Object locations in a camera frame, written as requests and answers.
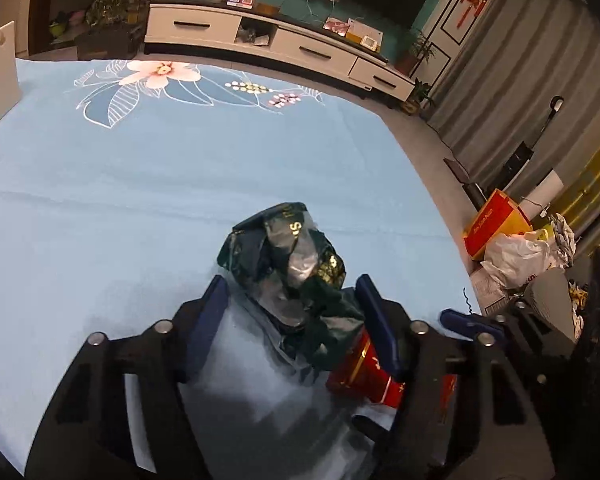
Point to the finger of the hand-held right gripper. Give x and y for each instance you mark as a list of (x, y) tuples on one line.
[(372, 427), (460, 320)]

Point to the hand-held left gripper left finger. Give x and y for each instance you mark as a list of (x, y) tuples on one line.
[(207, 320)]

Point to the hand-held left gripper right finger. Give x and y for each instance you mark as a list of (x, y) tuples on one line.
[(375, 320)]

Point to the red box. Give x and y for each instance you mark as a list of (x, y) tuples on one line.
[(360, 375)]

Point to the dark green plastic bag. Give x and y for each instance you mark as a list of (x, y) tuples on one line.
[(280, 260)]

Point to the white printed carton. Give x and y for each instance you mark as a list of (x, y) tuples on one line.
[(490, 290)]

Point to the white plastic bag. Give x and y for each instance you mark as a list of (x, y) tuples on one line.
[(517, 260)]

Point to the red and yellow carton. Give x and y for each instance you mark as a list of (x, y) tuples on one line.
[(492, 225)]

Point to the white paper roll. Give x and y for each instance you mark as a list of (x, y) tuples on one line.
[(540, 192)]

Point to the blue floral tablecloth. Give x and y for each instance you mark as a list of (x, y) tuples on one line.
[(130, 185)]

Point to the upright vacuum cleaner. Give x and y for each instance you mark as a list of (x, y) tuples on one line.
[(522, 157)]

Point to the small potted plant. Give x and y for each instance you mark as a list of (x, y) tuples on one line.
[(417, 97)]

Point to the grey curtain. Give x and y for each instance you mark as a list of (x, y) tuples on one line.
[(530, 85)]

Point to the tall potted plant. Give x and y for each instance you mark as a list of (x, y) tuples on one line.
[(415, 55)]

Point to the white desk calendar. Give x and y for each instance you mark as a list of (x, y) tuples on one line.
[(366, 35)]

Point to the white television cabinet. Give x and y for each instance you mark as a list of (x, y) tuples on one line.
[(200, 25)]

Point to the pink flat package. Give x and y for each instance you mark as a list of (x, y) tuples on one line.
[(336, 25)]

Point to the leafy plants in planter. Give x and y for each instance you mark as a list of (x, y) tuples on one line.
[(112, 10)]

